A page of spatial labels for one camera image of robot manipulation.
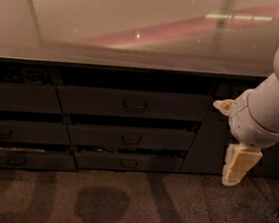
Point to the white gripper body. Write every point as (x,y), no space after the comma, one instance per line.
(245,124)

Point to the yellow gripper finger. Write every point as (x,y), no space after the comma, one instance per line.
(238,161)
(223,106)

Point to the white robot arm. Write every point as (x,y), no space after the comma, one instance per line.
(264,101)

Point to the dark cabinet door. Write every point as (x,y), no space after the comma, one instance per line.
(207,152)

